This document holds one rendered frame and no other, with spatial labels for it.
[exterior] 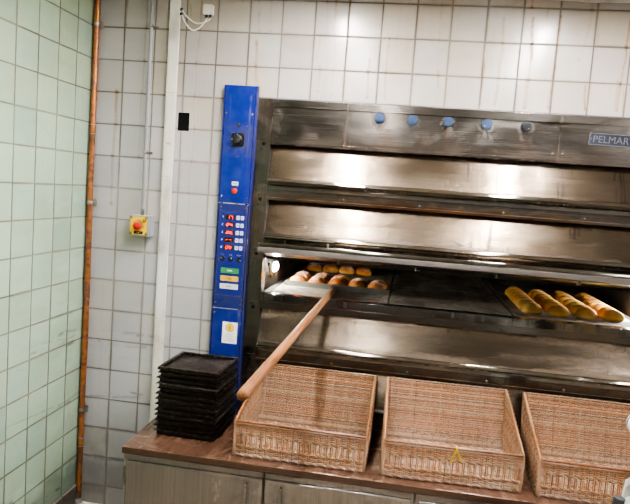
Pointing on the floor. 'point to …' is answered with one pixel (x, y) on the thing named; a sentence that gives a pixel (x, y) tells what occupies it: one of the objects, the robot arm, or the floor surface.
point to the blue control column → (235, 155)
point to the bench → (277, 478)
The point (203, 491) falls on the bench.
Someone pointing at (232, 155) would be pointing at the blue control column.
